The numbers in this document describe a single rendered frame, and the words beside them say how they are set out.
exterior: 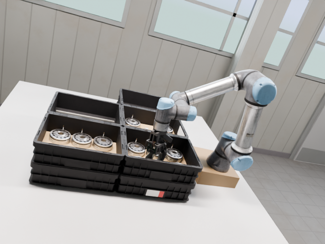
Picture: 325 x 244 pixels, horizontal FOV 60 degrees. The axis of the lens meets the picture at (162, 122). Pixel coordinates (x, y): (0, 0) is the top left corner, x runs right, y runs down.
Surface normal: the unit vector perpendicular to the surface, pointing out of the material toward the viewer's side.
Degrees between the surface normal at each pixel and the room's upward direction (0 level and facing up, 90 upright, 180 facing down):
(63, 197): 0
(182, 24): 90
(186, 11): 90
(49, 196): 0
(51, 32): 90
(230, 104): 90
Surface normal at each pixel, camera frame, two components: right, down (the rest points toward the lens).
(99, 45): 0.18, 0.47
